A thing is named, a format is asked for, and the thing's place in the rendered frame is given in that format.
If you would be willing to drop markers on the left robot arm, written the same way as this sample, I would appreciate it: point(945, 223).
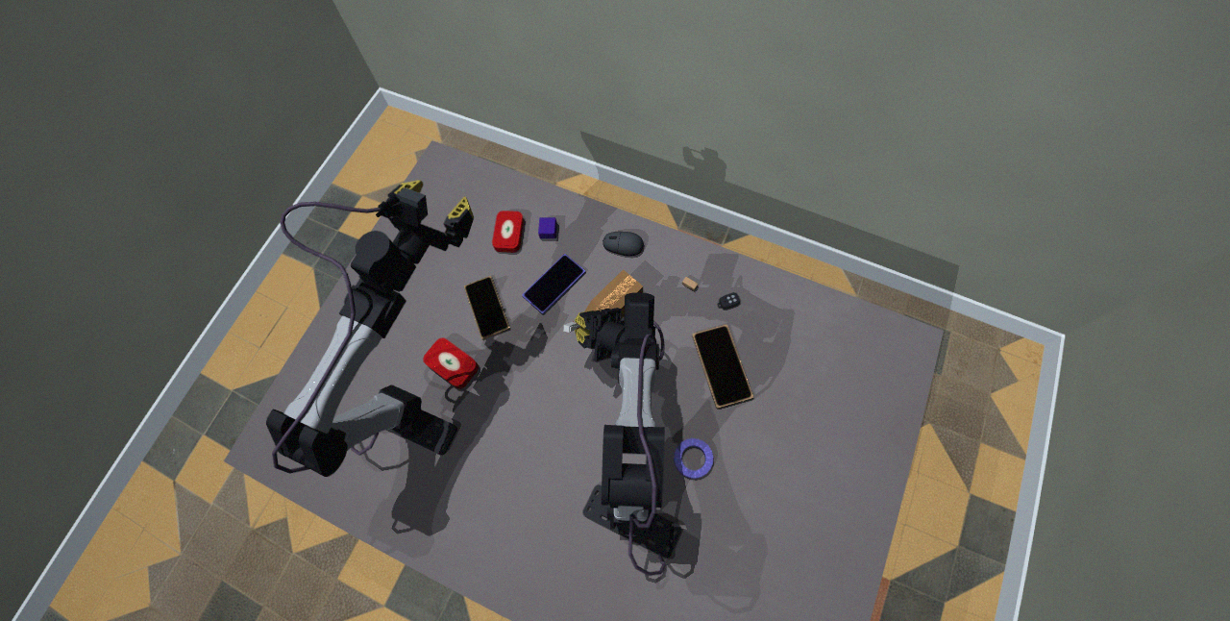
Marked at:
point(377, 306)

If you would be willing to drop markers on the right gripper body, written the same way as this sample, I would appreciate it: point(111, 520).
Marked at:
point(605, 331)

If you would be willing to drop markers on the blue-purple ring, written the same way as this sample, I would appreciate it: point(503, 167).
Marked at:
point(693, 442)

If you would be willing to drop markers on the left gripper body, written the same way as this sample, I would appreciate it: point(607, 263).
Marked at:
point(416, 245)

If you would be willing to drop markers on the purple block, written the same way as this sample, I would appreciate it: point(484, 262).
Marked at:
point(547, 227)

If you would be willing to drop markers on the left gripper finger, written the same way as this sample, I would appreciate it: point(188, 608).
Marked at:
point(415, 185)
point(460, 208)

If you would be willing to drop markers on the dark grey computer mouse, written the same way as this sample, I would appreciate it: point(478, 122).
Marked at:
point(623, 243)

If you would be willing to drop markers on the black key fob remote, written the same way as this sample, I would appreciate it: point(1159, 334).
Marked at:
point(729, 300)

